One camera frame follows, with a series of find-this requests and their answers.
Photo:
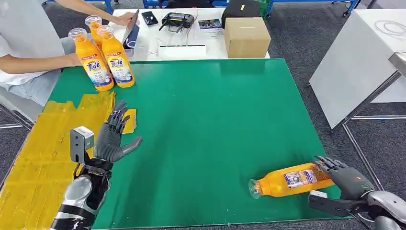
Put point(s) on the brown cardboard box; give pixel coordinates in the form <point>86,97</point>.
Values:
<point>246,39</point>

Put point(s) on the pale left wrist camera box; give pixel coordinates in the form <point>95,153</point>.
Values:
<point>81,143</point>

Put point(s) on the blue metal rack frame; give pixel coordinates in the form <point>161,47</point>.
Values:
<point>304,1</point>
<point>109,4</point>

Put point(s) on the black bag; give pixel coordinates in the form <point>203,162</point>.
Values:
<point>240,11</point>

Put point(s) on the person's right hand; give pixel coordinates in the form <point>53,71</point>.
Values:
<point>76,60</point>

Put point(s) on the green table mat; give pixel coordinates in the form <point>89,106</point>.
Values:
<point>215,127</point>

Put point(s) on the person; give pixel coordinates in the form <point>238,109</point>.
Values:
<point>25,35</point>

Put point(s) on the person's left hand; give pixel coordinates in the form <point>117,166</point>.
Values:
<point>123,19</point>

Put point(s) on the dark right wrist camera box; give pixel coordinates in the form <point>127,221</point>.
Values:
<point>330,205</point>

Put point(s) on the white desk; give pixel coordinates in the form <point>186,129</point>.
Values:
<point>209,44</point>

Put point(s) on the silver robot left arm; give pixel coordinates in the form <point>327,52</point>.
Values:
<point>77,193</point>

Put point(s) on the printed photo card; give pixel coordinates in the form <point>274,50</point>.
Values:
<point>209,24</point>

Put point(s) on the black remote controller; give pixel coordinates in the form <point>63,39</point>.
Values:
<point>177,20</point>

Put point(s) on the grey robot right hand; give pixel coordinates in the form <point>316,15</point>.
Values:
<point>349,182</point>

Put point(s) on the long white box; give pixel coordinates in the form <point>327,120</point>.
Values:
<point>181,51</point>

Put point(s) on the orange detergent bottle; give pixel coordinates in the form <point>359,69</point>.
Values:
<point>115,54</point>
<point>94,30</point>
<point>285,184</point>
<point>90,54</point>

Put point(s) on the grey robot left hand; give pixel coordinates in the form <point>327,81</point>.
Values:
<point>109,143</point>

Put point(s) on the black smartphone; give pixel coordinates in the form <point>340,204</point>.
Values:
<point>149,18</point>

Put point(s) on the green plastic crate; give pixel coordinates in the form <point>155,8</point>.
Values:
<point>264,8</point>

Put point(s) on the yellow taped sheet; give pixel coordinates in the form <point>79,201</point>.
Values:
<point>38,165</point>

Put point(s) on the tablet with blue case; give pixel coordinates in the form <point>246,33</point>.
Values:
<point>131,27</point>

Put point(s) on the steel table frame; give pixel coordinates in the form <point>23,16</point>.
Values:
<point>370,97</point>

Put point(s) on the white side table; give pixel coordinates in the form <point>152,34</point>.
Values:
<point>357,63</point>

